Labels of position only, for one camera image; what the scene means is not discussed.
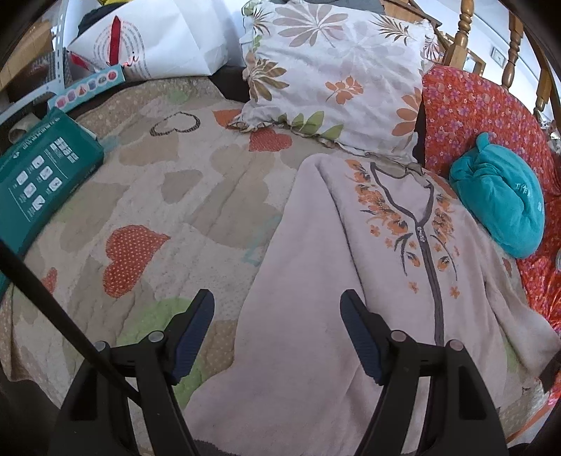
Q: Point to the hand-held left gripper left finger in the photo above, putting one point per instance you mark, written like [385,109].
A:
[195,333]

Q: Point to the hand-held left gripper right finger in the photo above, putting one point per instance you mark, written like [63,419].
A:
[363,333]

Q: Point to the pink floral zip jacket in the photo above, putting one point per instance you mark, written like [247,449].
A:
[307,263]

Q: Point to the heart pattern quilt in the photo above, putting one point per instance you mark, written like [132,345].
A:
[175,197]

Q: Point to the teal plush cushion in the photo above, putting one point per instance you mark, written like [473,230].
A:
[499,197]

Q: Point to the green cardboard box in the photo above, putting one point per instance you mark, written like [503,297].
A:
[39,175]

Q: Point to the orange floral blanket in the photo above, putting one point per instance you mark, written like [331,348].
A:
[473,109]

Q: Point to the white floral pillow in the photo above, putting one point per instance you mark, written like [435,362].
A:
[333,65]

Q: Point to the long colourful printed box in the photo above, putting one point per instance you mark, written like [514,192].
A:
[87,85]

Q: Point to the white paper bag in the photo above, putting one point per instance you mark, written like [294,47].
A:
[175,35]

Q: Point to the wooden bed headboard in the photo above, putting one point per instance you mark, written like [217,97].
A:
[460,44]

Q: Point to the perforated metal post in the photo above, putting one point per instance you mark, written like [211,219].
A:
[57,65]

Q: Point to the white wall switch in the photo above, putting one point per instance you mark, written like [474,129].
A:
[497,55]

